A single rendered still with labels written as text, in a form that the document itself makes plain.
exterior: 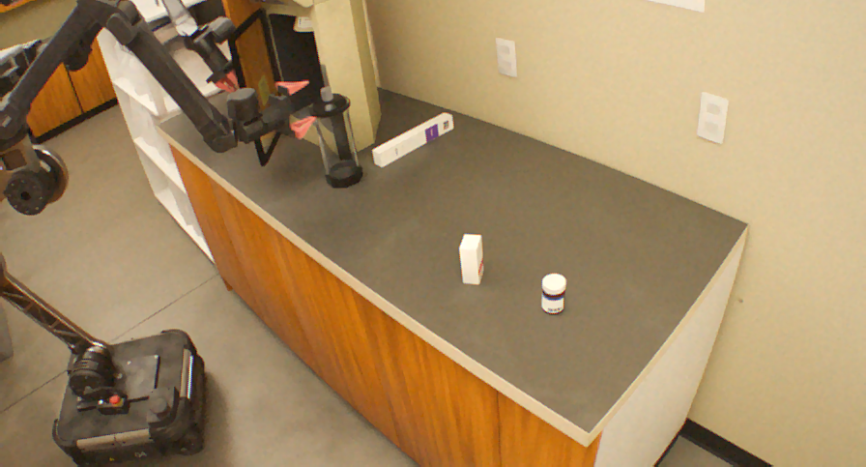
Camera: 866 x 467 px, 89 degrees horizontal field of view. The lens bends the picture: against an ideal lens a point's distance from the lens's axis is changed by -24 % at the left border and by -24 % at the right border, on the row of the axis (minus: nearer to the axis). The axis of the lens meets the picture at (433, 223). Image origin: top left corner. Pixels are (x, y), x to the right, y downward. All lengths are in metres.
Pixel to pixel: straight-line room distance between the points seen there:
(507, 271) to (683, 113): 0.57
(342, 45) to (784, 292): 1.33
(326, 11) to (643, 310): 1.06
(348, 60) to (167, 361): 1.37
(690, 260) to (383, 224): 0.71
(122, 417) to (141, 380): 0.17
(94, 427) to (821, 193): 2.39
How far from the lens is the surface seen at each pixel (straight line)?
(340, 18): 1.54
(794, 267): 1.45
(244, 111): 1.30
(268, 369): 2.41
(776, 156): 1.32
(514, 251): 1.22
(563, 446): 1.06
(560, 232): 1.27
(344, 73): 1.58
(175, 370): 2.25
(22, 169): 1.80
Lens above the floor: 1.72
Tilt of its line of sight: 36 degrees down
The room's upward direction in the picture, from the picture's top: 8 degrees counter-clockwise
